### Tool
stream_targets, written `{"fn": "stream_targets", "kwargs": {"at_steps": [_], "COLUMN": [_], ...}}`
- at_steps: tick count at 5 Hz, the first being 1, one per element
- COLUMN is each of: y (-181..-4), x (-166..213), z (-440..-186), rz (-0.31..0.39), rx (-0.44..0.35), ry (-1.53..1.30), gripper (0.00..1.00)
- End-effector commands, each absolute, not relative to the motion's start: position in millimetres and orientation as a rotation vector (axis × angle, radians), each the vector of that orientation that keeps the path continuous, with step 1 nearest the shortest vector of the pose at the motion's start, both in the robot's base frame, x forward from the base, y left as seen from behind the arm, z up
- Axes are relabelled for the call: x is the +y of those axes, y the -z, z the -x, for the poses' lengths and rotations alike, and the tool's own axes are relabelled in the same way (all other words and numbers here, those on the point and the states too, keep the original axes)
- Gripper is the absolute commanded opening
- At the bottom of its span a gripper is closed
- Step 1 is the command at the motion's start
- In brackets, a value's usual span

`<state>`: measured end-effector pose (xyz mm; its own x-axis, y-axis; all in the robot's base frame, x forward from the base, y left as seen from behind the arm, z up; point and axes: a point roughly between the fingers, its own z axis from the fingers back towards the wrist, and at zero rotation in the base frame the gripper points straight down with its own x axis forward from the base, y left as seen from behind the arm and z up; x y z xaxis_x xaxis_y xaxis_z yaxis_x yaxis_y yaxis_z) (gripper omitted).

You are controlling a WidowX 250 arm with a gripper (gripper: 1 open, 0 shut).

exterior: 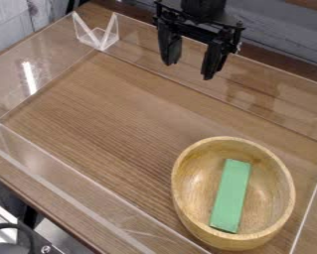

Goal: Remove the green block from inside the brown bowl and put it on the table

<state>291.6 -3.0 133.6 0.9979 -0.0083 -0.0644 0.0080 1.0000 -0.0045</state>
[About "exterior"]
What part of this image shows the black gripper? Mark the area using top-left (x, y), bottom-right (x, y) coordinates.
top-left (154, 0), bottom-right (245, 80)

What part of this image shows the green rectangular block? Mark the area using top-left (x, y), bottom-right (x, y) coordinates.
top-left (209, 159), bottom-right (250, 233)

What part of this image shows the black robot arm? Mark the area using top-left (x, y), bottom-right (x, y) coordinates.
top-left (154, 0), bottom-right (245, 80)

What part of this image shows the brown wooden bowl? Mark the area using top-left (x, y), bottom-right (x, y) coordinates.
top-left (171, 136), bottom-right (296, 251)

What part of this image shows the clear acrylic corner bracket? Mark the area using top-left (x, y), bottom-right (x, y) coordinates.
top-left (72, 12), bottom-right (119, 52)

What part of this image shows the clear acrylic enclosure wall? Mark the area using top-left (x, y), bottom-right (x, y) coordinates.
top-left (0, 12), bottom-right (317, 254)

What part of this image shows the black cable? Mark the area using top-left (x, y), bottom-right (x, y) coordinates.
top-left (0, 222), bottom-right (37, 254)

